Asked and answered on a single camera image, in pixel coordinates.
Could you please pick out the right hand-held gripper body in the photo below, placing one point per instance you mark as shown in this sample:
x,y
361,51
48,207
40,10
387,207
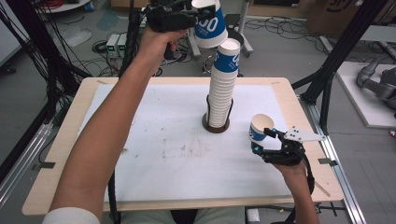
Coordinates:
x,y
289,149

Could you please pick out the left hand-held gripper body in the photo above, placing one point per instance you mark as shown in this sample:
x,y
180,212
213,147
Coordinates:
x,y
168,18

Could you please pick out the blue label paper cup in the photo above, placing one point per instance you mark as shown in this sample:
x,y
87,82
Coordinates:
x,y
256,132
213,34

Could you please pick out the stack of ribbed paper cups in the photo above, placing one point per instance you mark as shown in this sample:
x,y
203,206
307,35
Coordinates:
x,y
221,99

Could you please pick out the person's right hand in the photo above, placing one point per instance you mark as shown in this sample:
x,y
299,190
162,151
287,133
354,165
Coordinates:
x,y
291,174

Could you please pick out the person's left hand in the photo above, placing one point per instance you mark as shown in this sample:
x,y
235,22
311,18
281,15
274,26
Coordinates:
x,y
155,43

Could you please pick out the black tape strip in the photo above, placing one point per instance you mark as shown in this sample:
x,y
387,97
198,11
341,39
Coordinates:
x,y
327,162
43,165

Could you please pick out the white power supply box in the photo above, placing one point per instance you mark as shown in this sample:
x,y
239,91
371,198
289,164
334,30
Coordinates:
x,y
112,45
122,45

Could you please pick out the white table mat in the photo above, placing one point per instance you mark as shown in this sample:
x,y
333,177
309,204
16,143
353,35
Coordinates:
x,y
174,168

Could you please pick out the white floor board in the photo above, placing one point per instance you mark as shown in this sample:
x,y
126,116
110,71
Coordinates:
x,y
367,115

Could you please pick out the large cardboard box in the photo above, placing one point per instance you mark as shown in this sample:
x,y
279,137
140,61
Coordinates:
x,y
323,21

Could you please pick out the white shirt sleeve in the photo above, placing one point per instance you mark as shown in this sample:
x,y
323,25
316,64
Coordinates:
x,y
70,216

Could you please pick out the black metal frame post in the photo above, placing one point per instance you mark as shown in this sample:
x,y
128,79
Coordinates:
x,y
130,40

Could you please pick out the aluminium rail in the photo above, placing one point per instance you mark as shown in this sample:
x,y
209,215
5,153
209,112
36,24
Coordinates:
x,y
339,180
18,183

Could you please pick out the black metal frame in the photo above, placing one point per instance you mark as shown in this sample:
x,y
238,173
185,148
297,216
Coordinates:
x,y
25,140
342,46

